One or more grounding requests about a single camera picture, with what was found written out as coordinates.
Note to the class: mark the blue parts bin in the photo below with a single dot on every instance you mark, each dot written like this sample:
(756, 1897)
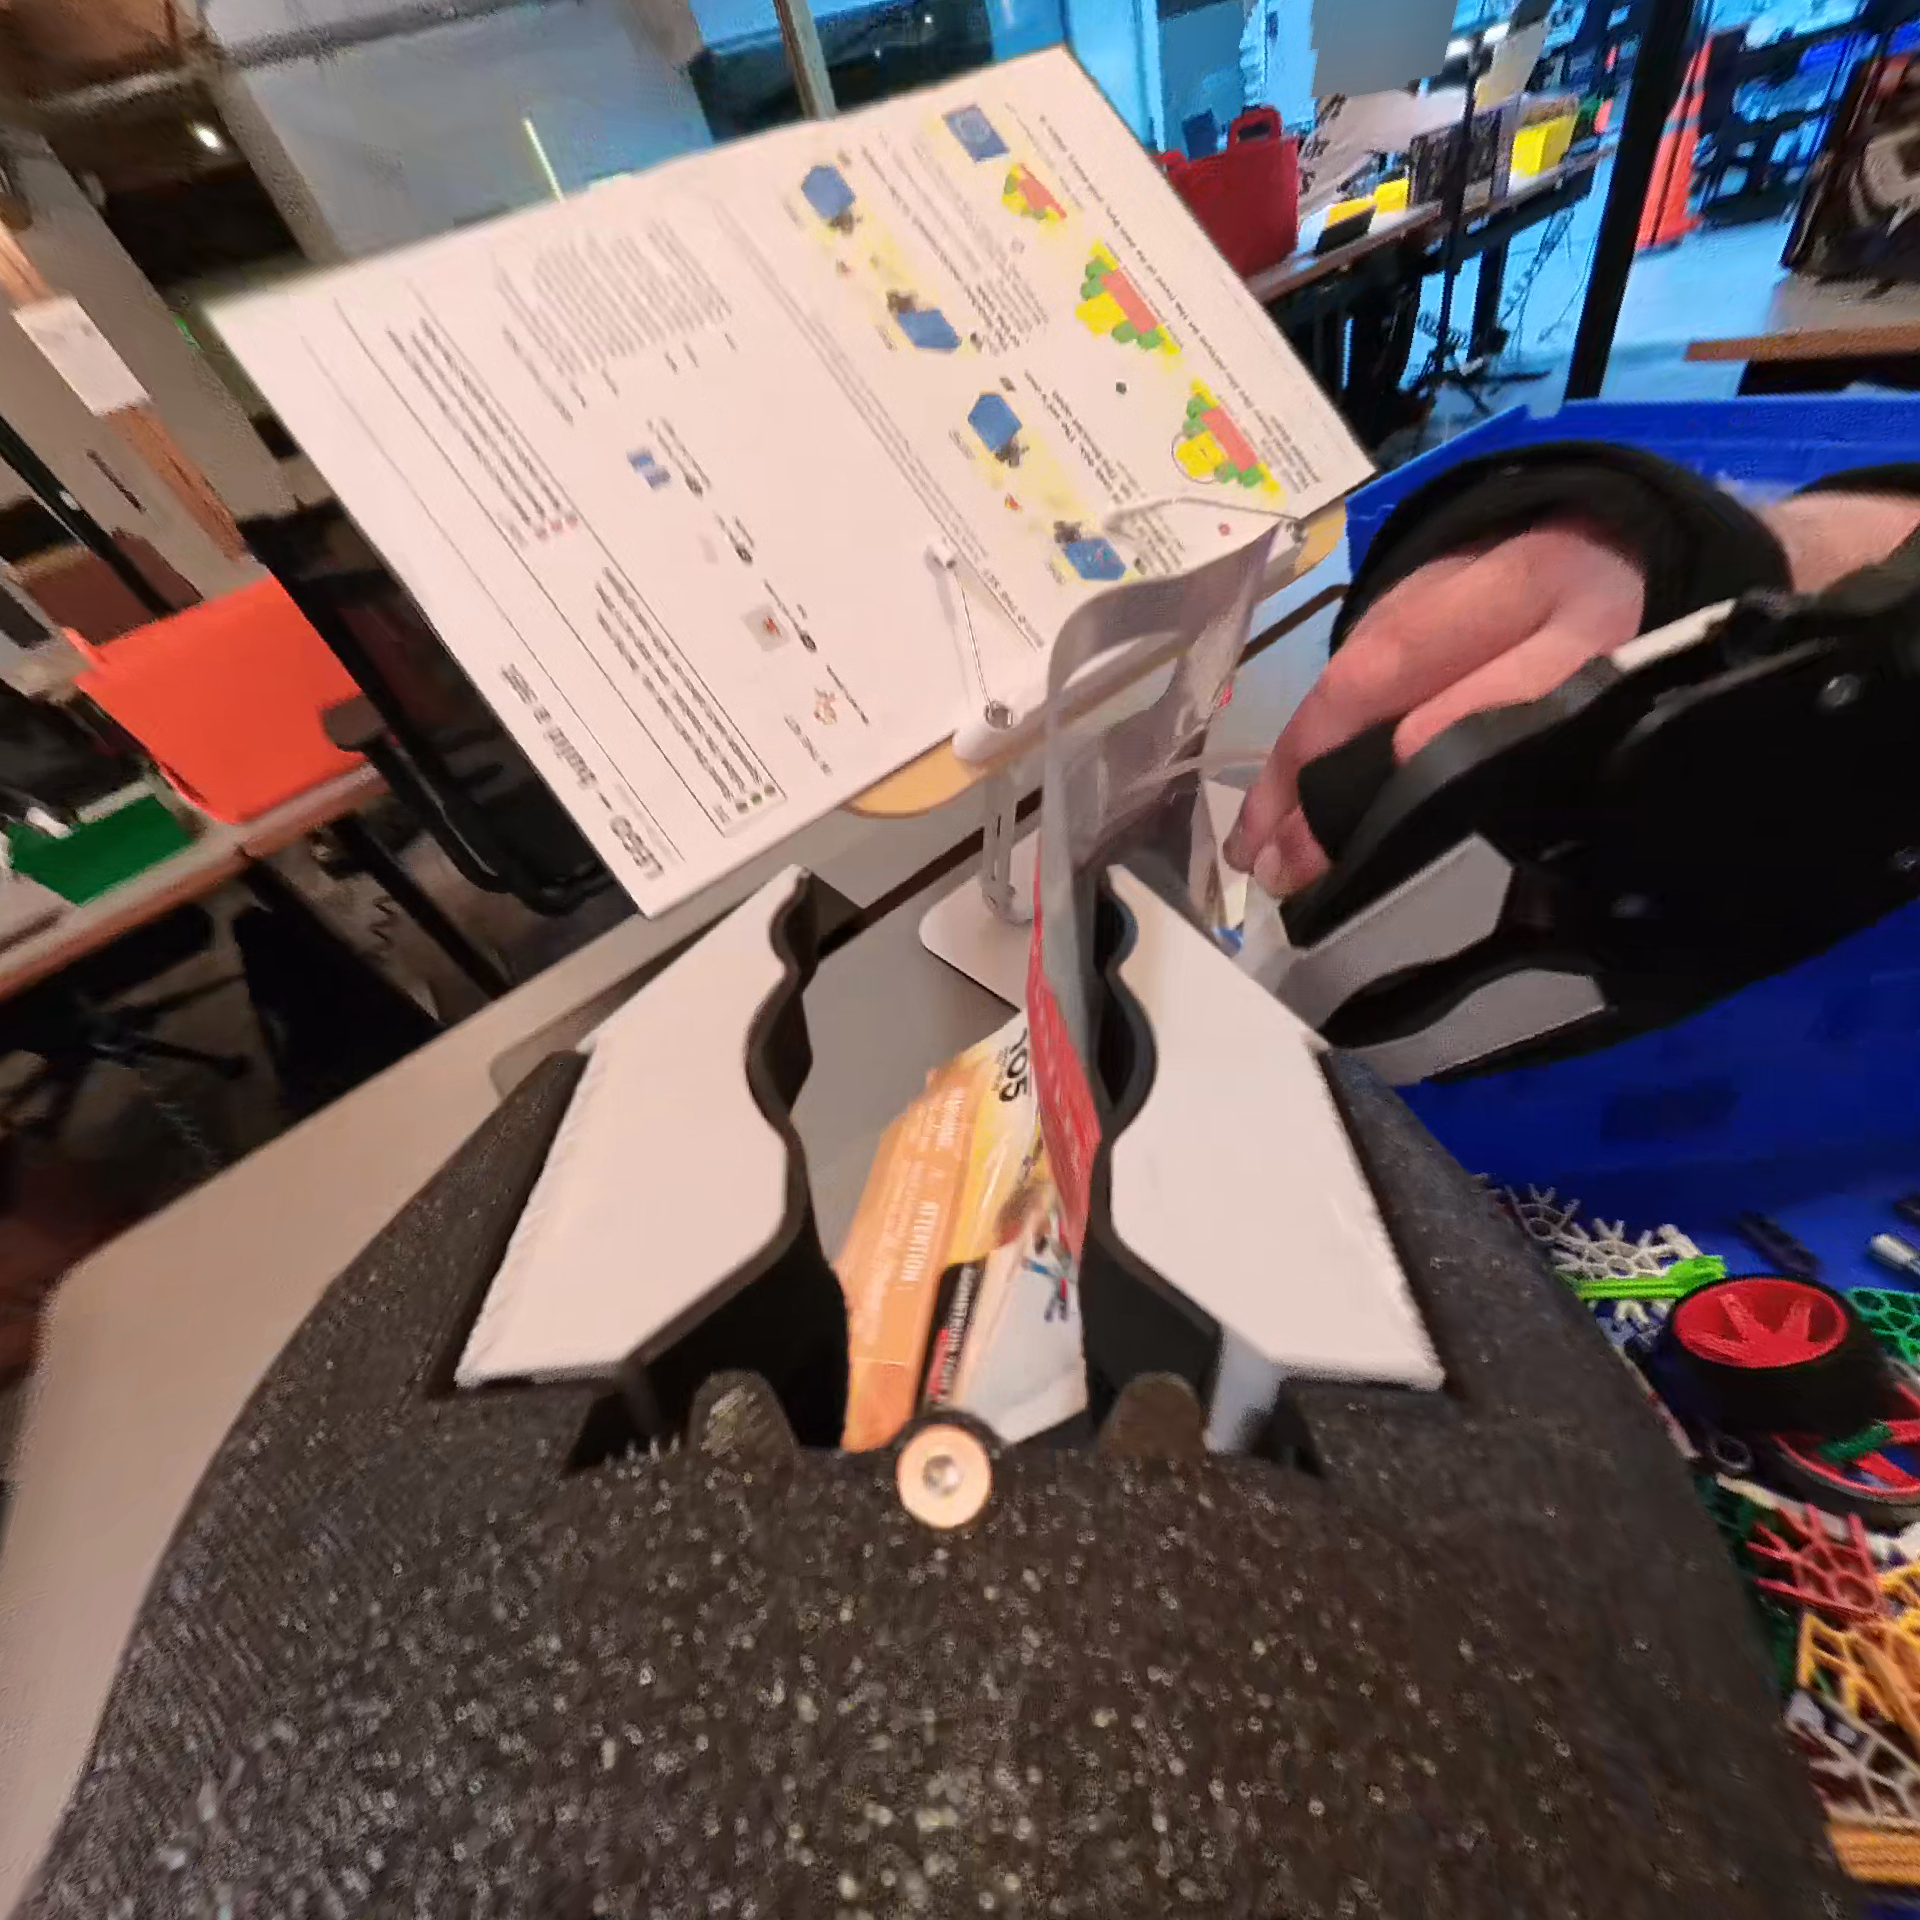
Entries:
(1724, 1080)

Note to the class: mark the orange traffic cone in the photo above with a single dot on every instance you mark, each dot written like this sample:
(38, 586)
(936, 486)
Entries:
(1674, 150)

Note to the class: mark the pile of colourful construction pieces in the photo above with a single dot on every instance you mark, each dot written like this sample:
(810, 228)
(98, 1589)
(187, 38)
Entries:
(1843, 1652)

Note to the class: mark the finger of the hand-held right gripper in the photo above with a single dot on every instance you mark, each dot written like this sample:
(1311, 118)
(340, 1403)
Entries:
(1500, 1023)
(1411, 930)

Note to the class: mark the person's right hand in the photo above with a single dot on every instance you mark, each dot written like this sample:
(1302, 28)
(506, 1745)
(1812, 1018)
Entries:
(1472, 629)

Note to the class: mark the white document stand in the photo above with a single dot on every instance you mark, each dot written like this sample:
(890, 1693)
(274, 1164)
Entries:
(958, 936)

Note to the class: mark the orange flat panel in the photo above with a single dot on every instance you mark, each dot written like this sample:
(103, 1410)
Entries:
(223, 703)

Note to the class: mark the green plastic box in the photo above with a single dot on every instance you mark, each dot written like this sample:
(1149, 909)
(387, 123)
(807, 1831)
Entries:
(98, 845)

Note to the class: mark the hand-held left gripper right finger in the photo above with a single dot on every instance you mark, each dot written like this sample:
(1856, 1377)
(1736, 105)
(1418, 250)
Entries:
(1261, 1185)

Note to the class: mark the black pole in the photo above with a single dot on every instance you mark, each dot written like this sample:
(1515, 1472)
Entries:
(1630, 180)

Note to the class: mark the wooden side table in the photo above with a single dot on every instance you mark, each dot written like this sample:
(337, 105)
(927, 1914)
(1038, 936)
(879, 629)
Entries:
(1425, 224)

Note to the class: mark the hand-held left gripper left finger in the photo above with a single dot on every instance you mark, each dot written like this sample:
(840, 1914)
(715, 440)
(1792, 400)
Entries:
(644, 1185)

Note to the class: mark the red tote bag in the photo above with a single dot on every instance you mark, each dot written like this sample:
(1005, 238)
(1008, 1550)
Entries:
(1239, 194)

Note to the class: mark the black toy set box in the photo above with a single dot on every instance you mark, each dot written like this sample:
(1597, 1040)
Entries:
(1853, 167)

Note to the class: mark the red wheel with black tyre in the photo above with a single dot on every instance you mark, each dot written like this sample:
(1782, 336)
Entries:
(1765, 1336)
(1853, 1463)

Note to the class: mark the long grey table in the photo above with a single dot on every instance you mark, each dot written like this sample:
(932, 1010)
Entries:
(182, 885)

